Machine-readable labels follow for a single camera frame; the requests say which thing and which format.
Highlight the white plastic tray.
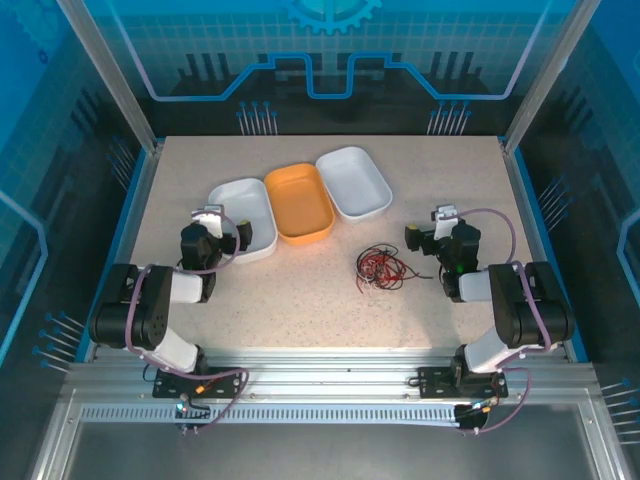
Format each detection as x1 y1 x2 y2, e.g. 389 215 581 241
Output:
314 145 394 225
207 177 279 266

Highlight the orange plastic tray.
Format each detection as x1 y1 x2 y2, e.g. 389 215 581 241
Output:
263 162 335 247

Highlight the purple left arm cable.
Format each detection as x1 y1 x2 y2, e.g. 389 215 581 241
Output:
124 209 251 436

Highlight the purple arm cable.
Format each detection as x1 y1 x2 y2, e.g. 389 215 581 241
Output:
457 207 554 434
124 209 251 436

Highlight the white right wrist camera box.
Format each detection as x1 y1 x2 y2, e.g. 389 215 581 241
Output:
432 204 459 240

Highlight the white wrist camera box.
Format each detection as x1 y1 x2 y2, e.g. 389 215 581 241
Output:
432 204 459 240
191 206 225 240

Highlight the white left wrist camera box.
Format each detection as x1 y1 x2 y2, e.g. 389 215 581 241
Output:
191 206 225 240

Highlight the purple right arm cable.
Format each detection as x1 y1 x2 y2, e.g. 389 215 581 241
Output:
457 207 554 434

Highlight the aluminium table side rail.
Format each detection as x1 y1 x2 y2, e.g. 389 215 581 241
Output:
499 137 576 364
82 142 166 364

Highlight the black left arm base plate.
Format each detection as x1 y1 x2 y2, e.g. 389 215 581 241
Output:
152 366 245 400

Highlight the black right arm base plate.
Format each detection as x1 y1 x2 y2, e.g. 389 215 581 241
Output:
417 364 510 401

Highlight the aluminium mounting rail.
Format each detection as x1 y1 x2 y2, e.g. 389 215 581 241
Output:
67 347 596 401

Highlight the aluminium frame post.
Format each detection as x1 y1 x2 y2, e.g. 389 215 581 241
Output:
55 0 164 154
502 0 601 154

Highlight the slotted grey cable duct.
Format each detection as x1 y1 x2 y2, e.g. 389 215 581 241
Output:
79 404 464 427

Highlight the grey metal basin frame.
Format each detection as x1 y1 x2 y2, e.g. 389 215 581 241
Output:
29 387 624 480

